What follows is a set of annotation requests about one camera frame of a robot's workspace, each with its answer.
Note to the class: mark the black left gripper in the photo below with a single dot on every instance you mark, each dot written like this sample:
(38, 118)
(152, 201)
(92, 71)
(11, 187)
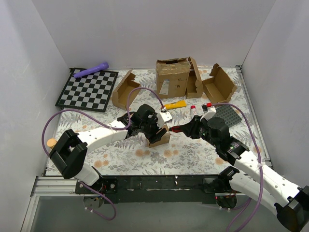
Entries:
(154, 130)

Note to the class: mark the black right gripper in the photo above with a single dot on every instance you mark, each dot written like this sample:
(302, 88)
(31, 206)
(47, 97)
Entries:
(191, 128)

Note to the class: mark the small cardboard box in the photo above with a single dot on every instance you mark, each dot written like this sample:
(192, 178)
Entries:
(164, 140)

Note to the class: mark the red black utility knife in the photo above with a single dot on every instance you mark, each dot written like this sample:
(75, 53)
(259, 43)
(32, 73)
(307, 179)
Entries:
(177, 129)

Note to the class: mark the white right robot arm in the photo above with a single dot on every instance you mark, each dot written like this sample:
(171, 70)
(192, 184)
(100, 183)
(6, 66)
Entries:
(291, 201)

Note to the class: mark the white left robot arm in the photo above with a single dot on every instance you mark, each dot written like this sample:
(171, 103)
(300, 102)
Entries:
(69, 152)

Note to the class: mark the open cardboard box left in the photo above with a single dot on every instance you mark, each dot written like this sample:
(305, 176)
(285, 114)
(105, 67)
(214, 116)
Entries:
(123, 89)

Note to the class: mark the open cardboard box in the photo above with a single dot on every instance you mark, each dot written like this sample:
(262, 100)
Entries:
(219, 88)
(123, 89)

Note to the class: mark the open cardboard box right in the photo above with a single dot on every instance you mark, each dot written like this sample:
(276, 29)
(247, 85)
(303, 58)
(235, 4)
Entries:
(219, 88)

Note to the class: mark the tall taped cardboard box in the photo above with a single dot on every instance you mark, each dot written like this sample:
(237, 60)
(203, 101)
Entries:
(171, 77)

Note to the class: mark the white red toothpaste tube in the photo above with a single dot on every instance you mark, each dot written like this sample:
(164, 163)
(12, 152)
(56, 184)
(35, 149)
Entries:
(193, 111)

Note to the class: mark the floral table mat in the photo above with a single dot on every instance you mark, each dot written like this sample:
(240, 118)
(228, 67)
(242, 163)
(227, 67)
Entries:
(181, 155)

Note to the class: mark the yellow toothpaste tube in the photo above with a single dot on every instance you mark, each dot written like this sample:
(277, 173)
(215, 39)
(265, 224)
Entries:
(175, 105)

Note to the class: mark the grey studded baseplate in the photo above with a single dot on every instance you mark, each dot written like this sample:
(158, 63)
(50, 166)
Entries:
(228, 114)

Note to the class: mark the black white chessboard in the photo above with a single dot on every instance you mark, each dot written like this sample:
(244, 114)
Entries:
(91, 92)

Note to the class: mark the purple cylinder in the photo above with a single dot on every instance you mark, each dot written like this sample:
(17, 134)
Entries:
(100, 67)

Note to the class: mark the wooden cylinder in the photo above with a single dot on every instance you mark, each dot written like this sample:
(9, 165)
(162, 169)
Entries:
(51, 143)

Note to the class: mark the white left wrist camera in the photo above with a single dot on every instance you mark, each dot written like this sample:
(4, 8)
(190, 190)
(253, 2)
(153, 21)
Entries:
(163, 117)

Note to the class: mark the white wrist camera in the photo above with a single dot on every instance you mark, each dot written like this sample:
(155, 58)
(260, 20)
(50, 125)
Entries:
(208, 111)
(163, 117)

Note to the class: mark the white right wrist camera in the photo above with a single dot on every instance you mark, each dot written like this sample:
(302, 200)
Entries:
(208, 111)

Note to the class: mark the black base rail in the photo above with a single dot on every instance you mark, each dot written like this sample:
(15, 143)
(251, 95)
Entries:
(206, 189)

